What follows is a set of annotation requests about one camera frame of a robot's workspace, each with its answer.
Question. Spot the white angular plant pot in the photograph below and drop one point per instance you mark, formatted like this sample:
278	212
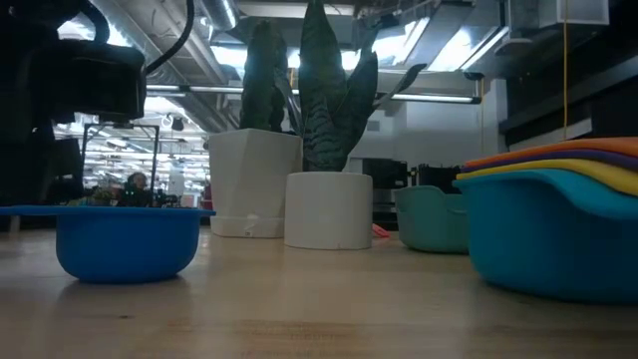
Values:
249	174

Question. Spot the black crate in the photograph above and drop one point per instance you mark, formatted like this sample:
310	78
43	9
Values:
438	177

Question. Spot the blue measuring cup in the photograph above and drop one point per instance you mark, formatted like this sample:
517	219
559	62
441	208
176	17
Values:
124	244

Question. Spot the white round plant pot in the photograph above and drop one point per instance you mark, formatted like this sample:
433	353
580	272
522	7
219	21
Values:
329	209

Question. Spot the black rack frame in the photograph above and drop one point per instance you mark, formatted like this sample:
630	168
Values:
122	125

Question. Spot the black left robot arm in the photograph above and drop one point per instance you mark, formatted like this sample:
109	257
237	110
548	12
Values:
20	25

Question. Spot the teal plastic basket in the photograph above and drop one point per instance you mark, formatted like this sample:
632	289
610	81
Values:
428	219

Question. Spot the purple measuring cup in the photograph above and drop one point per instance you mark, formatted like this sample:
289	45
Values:
573	155

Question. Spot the tall green cactus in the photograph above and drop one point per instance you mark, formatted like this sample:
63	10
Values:
261	75

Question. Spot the black equipment case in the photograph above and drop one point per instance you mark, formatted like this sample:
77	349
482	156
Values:
384	174

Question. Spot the striped green snake plant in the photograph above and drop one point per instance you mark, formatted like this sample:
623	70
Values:
324	100

